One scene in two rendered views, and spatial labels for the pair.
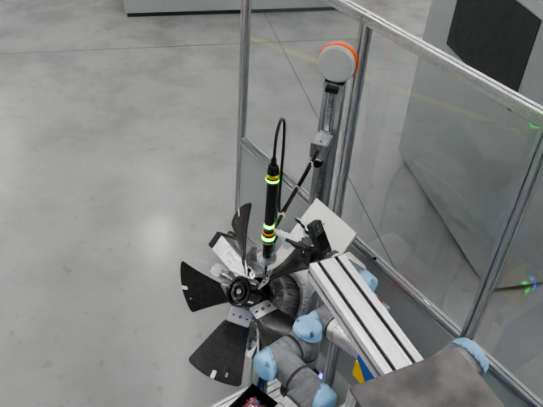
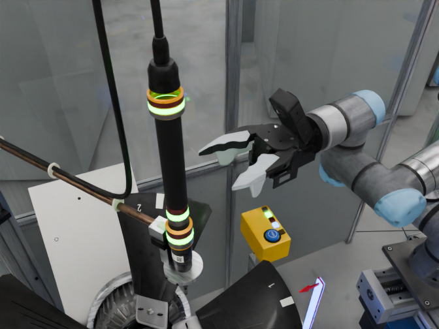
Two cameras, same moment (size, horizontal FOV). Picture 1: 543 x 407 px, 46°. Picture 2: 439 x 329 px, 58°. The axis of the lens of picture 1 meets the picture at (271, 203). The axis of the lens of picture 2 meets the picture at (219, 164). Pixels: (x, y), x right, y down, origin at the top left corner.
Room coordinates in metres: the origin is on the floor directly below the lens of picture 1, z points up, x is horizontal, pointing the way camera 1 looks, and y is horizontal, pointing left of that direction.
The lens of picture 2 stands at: (1.47, 0.38, 2.06)
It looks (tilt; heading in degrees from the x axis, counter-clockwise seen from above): 42 degrees down; 284
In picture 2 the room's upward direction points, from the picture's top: straight up
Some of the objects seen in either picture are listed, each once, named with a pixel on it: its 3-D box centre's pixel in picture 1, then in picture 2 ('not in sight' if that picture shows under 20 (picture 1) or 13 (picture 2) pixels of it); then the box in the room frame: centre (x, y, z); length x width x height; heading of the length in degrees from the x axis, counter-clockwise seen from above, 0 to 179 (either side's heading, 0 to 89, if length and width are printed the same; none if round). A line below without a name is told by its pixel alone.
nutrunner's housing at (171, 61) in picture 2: (270, 213); (175, 188); (1.62, 0.00, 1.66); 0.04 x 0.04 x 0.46
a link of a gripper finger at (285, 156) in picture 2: (299, 242); (274, 157); (1.49, -0.10, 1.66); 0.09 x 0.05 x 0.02; 69
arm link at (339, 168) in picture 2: not in sight; (346, 161); (1.36, -0.26, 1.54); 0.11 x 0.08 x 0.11; 132
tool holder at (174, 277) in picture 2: (268, 245); (177, 249); (1.63, 0.00, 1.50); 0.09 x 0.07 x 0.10; 162
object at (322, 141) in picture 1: (322, 145); not in sight; (2.22, -0.19, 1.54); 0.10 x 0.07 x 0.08; 162
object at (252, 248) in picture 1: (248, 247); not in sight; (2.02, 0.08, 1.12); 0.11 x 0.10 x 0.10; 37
